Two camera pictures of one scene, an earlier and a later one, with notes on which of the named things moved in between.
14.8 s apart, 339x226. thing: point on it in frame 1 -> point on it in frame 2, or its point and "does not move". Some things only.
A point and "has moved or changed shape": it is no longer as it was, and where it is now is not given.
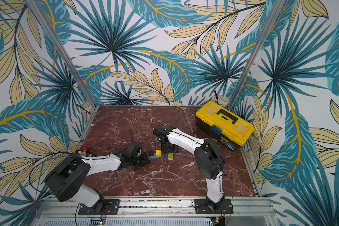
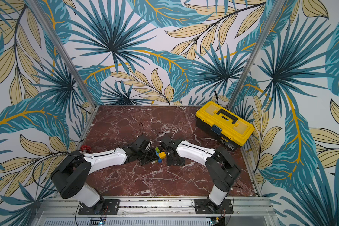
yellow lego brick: [158, 153] has moved or changed shape
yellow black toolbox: [230, 129] does not move
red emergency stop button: [86, 148] does not move
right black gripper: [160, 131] -> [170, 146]
